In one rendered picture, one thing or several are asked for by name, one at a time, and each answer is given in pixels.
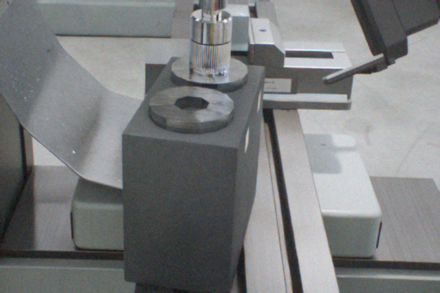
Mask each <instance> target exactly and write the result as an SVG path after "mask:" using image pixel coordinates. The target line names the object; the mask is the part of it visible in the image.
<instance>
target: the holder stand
mask: <svg viewBox="0 0 440 293"><path fill-rule="evenodd" d="M189 60H190V56H185V57H183V58H182V57H176V56H173V57H171V58H170V60H169V62H168V63H167V64H166V66H165V68H164V69H163V70H162V72H161V73H160V75H159V77H158V79H157V80H156V82H155V84H154V85H153V86H152V88H151V90H150V91H149V93H148V94H147V95H146V97H145V98H144V100H143V101H142V103H141V105H140V106H139V109H138V110H137V111H136V113H135V115H134V116H133V117H132V119H131V120H130V122H129V123H128V125H127V126H126V128H125V130H124V131H123V132H122V135H121V136H122V203H123V238H124V280H125V281H128V282H132V283H141V284H146V285H155V286H159V287H168V288H173V289H178V290H186V291H191V292H200V293H230V291H231V288H232V284H233V280H234V276H235V272H236V270H237V266H238V262H239V257H240V254H241V250H242V247H243V240H244V236H245V231H246V229H247V226H248V222H249V218H250V213H251V211H252V206H253V203H254V198H255V195H256V183H257V174H258V165H259V148H260V139H261V122H262V113H263V90H264V79H265V68H264V67H263V66H256V65H244V64H243V63H242V62H241V61H238V60H237V59H234V58H231V57H230V70H229V72H228V73H224V74H222V75H219V76H203V75H200V74H196V73H193V72H192V71H191V70H190V69H189Z"/></svg>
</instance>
